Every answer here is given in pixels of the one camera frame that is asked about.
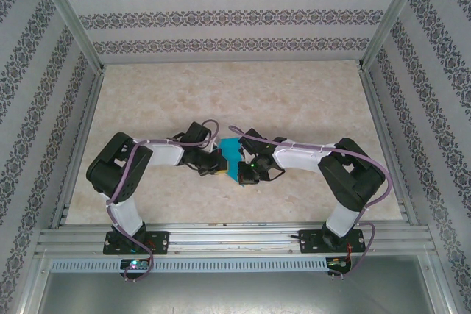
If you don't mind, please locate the blue square paper sheet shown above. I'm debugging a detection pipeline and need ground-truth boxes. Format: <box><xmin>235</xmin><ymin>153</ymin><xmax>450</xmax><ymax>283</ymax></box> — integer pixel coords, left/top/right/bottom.
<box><xmin>216</xmin><ymin>136</ymin><xmax>247</xmax><ymax>187</ymax></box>

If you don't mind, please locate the grey metal tray panel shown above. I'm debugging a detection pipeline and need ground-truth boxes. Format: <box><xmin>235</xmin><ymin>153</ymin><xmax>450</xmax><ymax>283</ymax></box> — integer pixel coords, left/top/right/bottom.
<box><xmin>16</xmin><ymin>254</ymin><xmax>456</xmax><ymax>314</ymax></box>

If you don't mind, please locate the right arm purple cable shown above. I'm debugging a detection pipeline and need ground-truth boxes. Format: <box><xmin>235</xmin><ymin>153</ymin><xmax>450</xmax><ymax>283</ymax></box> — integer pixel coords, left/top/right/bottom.
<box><xmin>228</xmin><ymin>124</ymin><xmax>392</xmax><ymax>281</ymax></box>

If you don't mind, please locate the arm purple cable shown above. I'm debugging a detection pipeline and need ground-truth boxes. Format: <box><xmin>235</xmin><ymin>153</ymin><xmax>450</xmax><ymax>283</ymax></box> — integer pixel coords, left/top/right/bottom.
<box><xmin>228</xmin><ymin>124</ymin><xmax>392</xmax><ymax>281</ymax></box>
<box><xmin>105</xmin><ymin>118</ymin><xmax>222</xmax><ymax>282</ymax></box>

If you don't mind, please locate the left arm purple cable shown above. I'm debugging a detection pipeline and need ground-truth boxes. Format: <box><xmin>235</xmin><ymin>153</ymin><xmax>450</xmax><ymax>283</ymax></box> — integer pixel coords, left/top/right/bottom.
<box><xmin>105</xmin><ymin>118</ymin><xmax>222</xmax><ymax>282</ymax></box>

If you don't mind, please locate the aluminium mounting rail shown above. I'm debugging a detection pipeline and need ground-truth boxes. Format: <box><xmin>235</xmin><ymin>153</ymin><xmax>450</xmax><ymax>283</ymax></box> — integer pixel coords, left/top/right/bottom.
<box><xmin>35</xmin><ymin>221</ymin><xmax>432</xmax><ymax>256</ymax></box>

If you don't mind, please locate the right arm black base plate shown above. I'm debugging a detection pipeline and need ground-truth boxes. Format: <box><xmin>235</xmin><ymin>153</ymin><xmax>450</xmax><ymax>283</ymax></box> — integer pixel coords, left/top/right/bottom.
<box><xmin>298</xmin><ymin>229</ymin><xmax>368</xmax><ymax>255</ymax></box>

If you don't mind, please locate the slotted grey cable duct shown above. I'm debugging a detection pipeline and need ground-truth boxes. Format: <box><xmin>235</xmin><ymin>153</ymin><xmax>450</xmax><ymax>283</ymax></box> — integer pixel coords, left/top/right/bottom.
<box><xmin>49</xmin><ymin>257</ymin><xmax>328</xmax><ymax>273</ymax></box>

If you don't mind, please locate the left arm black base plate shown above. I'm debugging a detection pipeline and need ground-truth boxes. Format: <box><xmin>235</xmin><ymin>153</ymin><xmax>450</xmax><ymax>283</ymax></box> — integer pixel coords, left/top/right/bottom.
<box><xmin>102</xmin><ymin>231</ymin><xmax>171</xmax><ymax>256</ymax></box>

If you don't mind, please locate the left aluminium side rail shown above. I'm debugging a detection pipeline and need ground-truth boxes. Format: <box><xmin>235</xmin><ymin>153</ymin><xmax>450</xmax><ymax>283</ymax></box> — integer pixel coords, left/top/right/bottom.
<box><xmin>51</xmin><ymin>67</ymin><xmax>106</xmax><ymax>229</ymax></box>

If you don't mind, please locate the aluminium side rail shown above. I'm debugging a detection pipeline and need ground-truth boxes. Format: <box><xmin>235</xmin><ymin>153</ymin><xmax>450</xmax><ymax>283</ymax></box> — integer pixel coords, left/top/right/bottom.
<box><xmin>358</xmin><ymin>63</ymin><xmax>419</xmax><ymax>226</ymax></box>
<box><xmin>51</xmin><ymin>67</ymin><xmax>106</xmax><ymax>229</ymax></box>

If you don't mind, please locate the right aluminium side rail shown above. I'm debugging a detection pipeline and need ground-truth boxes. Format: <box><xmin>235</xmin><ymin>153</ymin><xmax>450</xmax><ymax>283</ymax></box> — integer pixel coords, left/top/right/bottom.
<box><xmin>358</xmin><ymin>63</ymin><xmax>419</xmax><ymax>226</ymax></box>

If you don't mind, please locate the left aluminium frame post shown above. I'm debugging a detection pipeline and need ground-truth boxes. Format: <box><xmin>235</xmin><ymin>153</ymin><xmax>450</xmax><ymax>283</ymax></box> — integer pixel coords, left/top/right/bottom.
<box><xmin>31</xmin><ymin>0</ymin><xmax>107</xmax><ymax>72</ymax></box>

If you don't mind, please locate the aluminium frame post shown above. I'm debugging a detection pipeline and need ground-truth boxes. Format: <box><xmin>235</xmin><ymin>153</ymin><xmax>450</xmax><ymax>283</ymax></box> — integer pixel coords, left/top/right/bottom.
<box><xmin>31</xmin><ymin>0</ymin><xmax>107</xmax><ymax>72</ymax></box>
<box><xmin>359</xmin><ymin>0</ymin><xmax>431</xmax><ymax>71</ymax></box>

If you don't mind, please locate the right aluminium frame post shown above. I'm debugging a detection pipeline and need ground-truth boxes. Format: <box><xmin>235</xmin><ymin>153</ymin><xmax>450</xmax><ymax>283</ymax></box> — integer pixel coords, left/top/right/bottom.
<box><xmin>359</xmin><ymin>0</ymin><xmax>431</xmax><ymax>71</ymax></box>

